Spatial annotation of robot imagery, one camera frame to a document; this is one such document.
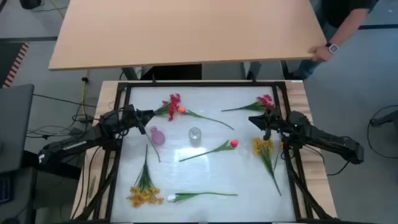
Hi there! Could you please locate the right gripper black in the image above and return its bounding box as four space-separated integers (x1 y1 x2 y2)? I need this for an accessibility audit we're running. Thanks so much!
248 111 290 132

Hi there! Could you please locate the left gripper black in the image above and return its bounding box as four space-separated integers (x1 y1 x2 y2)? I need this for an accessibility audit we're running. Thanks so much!
122 104 155 128

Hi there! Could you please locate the red artificial flower bunch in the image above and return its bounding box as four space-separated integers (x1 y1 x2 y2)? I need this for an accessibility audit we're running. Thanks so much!
221 94 277 113
154 93 182 122

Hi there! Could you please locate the pink ribbed glass vase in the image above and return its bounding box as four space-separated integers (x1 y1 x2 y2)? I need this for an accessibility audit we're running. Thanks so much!
149 125 166 146

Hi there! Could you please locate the yellow artificial flower bunch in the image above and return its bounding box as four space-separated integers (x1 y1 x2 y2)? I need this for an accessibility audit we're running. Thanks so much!
126 144 165 208
252 137 284 197

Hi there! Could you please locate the orange artificial tulip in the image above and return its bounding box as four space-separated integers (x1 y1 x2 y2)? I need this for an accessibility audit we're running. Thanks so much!
177 106 235 131

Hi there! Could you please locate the red-orange artificial tulip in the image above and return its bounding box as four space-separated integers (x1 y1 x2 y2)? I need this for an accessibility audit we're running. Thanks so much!
178 139 239 163

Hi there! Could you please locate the person's forearm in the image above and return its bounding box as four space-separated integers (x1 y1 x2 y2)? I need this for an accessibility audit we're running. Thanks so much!
328 7 370 50

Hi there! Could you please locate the clear cut glass vase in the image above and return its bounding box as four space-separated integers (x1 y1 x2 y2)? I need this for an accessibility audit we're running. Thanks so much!
188 126 203 147

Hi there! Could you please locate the grey desk leg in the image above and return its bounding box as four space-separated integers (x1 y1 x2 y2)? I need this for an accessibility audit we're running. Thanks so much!
121 66 141 82
246 61 262 81

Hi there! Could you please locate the black box under desk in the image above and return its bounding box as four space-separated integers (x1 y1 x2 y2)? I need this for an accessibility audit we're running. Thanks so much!
141 63 203 81

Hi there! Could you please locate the black power adapter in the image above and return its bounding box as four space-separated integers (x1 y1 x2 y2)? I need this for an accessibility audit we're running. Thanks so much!
73 114 95 124

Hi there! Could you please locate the green stem with leaf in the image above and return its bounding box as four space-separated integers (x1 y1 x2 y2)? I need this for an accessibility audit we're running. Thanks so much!
167 192 239 203

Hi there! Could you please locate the person's hand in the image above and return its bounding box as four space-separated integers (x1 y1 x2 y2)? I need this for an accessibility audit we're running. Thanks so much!
307 45 333 62

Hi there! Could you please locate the loose green leaf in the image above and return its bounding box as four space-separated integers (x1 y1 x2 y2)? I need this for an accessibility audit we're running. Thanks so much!
88 175 96 200

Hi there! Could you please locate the beige wooden desk top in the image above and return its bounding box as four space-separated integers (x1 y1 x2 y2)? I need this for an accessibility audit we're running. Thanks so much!
48 0 327 72

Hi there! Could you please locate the person's wristwatch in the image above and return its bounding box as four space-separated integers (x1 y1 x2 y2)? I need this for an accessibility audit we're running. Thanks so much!
325 42 339 55

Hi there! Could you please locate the grey stand leg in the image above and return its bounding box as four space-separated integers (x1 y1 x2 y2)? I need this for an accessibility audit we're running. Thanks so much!
369 110 398 128

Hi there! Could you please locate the grey laptop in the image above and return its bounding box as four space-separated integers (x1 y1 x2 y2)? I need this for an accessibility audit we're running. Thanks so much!
0 83 35 206

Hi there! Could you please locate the person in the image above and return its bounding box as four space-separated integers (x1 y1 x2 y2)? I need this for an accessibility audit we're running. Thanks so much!
292 0 379 80

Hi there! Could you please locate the black mat striped edge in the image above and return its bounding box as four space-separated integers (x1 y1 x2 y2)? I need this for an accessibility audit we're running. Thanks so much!
0 42 30 90

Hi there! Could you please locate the black round object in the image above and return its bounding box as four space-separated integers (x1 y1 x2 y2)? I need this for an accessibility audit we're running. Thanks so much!
19 0 43 10

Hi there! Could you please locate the black metal table frame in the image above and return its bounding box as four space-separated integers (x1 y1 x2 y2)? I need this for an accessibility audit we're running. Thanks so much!
104 81 304 223

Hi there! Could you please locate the yellow floor cable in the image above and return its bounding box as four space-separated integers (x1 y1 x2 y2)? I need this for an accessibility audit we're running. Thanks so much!
80 80 87 116

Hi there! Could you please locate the black cable bundle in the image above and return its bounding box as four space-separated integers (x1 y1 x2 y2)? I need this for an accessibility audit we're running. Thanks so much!
71 146 123 220
281 146 335 220

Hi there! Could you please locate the thin black floor cable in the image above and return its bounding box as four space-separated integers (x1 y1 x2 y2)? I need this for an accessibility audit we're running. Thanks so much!
32 93 98 109

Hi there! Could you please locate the black looped floor cable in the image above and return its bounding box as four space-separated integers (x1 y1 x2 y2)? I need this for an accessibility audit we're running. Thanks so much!
367 105 398 159

